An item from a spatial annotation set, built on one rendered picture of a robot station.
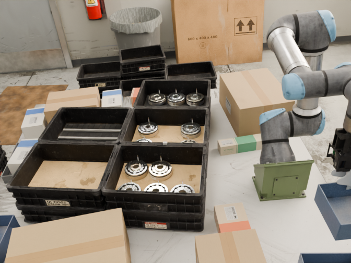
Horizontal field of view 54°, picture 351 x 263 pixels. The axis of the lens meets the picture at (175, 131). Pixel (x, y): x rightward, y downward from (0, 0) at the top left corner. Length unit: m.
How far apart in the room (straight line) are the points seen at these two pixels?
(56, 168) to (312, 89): 1.18
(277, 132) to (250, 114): 0.37
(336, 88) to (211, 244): 0.65
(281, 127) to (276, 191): 0.28
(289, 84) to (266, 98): 0.93
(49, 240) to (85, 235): 0.13
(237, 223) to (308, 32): 0.76
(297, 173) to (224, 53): 2.88
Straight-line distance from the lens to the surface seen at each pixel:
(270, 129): 1.53
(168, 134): 1.77
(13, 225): 1.58
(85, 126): 1.95
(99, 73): 3.50
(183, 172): 1.55
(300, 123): 1.55
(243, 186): 1.68
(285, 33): 1.28
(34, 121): 2.19
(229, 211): 1.48
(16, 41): 4.68
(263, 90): 2.00
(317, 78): 1.03
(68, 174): 1.67
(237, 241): 1.29
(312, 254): 1.42
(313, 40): 1.38
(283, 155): 1.52
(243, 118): 1.86
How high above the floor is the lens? 1.90
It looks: 37 degrees down
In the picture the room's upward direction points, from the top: 5 degrees counter-clockwise
